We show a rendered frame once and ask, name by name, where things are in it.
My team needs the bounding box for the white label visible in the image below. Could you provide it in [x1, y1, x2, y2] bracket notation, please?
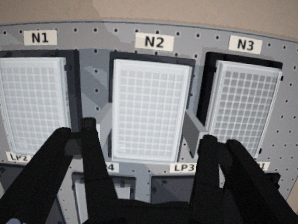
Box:
[6, 151, 32, 163]
[24, 30, 58, 45]
[256, 161, 270, 171]
[105, 161, 119, 173]
[228, 35, 262, 54]
[135, 32, 174, 51]
[169, 162, 197, 173]

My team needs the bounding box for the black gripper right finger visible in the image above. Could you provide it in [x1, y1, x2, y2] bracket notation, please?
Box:
[182, 109, 298, 224]

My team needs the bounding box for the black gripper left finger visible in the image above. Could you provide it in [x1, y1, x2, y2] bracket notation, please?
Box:
[0, 103, 128, 224]

